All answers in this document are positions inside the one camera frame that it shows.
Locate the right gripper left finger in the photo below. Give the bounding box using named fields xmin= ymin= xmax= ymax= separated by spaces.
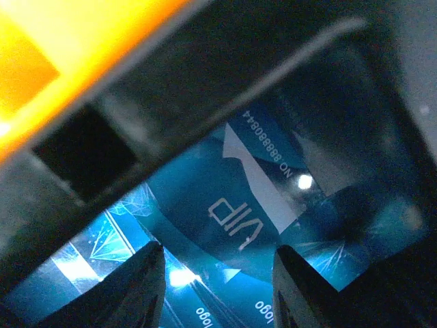
xmin=36 ymin=241 xmax=166 ymax=327

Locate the blue VIP card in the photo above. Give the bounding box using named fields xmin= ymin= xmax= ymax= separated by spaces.
xmin=147 ymin=102 xmax=429 ymax=290

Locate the yellow bin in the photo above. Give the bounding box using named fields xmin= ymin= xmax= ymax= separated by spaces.
xmin=1 ymin=1 xmax=186 ymax=160

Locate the black bin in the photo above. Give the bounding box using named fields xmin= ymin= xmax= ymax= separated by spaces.
xmin=1 ymin=1 xmax=436 ymax=327

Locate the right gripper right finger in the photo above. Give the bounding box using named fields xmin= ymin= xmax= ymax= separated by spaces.
xmin=272 ymin=245 xmax=358 ymax=327

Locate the blue cards stack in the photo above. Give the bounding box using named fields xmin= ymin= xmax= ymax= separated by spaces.
xmin=5 ymin=182 xmax=283 ymax=327

